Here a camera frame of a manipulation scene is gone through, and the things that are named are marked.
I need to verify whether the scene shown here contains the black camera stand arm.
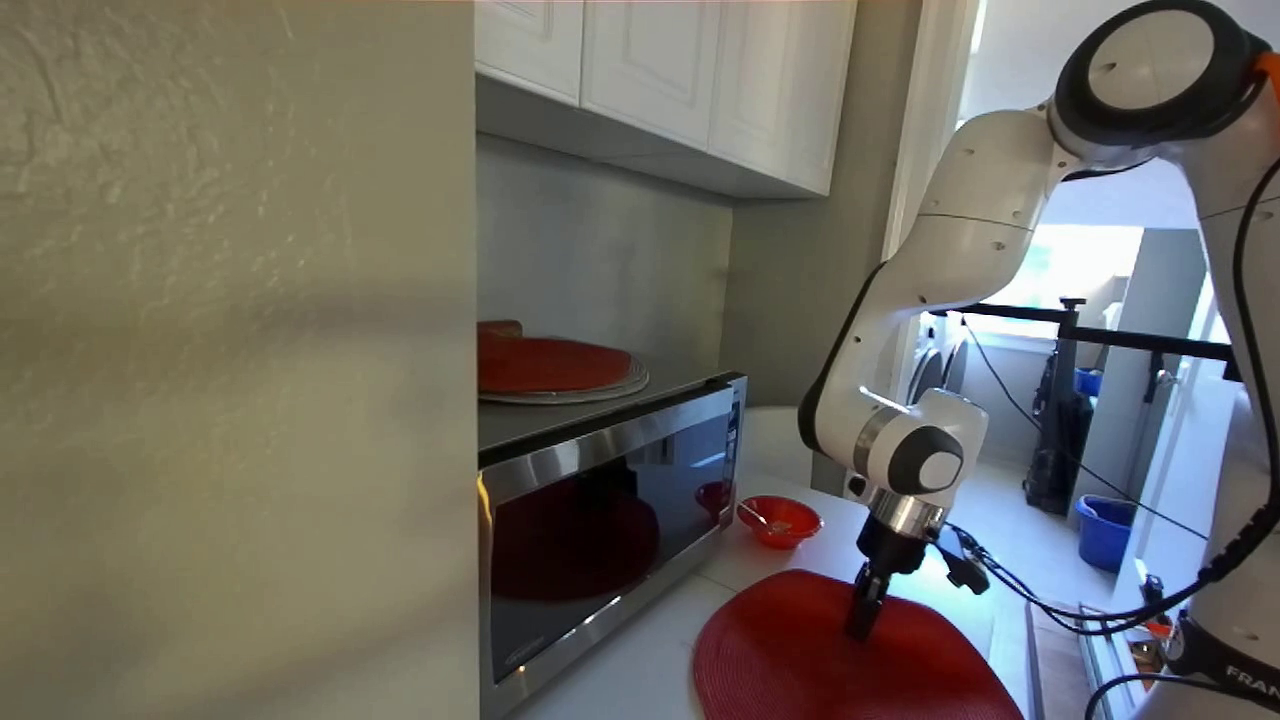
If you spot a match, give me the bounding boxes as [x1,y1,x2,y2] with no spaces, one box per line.
[947,298,1240,383]

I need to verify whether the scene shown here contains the black tripod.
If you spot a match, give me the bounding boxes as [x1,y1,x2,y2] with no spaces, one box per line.
[1026,291,1101,518]

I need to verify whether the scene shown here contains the white wall cabinets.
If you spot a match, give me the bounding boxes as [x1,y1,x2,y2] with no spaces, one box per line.
[469,0,866,203]

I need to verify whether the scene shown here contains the large red round plate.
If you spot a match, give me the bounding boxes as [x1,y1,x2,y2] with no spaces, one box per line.
[690,564,1027,720]

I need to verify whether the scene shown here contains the blue bin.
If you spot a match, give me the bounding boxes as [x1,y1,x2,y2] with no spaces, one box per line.
[1073,493,1139,574]

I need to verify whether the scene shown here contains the stainless steel microwave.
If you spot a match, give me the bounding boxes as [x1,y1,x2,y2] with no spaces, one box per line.
[472,366,757,720]

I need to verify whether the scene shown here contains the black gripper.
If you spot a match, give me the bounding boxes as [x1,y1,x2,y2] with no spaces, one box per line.
[840,506,941,643]

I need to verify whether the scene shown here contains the red bowl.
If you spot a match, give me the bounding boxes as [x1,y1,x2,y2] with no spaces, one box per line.
[733,493,827,554]

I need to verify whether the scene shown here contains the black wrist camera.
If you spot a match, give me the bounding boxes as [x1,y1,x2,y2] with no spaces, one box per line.
[932,524,995,599]

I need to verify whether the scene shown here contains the red plate on oven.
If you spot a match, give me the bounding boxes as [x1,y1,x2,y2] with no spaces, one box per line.
[472,328,640,398]

